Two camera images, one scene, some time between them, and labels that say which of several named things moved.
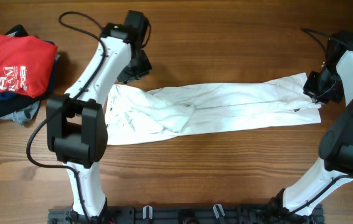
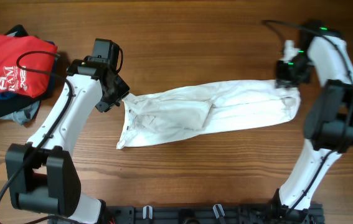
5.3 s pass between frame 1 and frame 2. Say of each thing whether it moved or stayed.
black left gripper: moved
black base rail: stayed
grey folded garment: stayed
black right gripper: moved
